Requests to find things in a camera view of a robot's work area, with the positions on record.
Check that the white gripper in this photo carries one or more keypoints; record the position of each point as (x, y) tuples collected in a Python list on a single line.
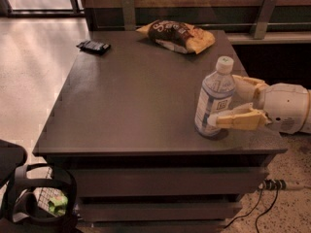
[(285, 106)]

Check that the blue plastic water bottle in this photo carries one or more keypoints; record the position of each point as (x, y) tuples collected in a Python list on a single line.
[(215, 96)]

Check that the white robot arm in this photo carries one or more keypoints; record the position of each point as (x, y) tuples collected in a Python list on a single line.
[(281, 107)]

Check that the dark rxbar blueberry wrapper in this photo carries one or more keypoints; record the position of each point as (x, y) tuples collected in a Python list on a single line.
[(93, 47)]

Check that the power strip on floor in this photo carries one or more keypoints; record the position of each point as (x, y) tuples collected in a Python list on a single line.
[(280, 185)]

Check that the brown yellow chip bag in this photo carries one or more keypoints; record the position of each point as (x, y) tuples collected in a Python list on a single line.
[(178, 36)]

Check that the dark grey drawer cabinet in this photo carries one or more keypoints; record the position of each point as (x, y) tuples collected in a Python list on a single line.
[(123, 126)]

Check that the black chair seat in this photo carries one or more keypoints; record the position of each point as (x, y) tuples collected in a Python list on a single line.
[(11, 157)]

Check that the metal rail with brackets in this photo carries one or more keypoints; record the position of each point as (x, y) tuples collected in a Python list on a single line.
[(228, 19)]

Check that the wire basket with green item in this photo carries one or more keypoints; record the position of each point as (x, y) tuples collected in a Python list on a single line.
[(53, 201)]

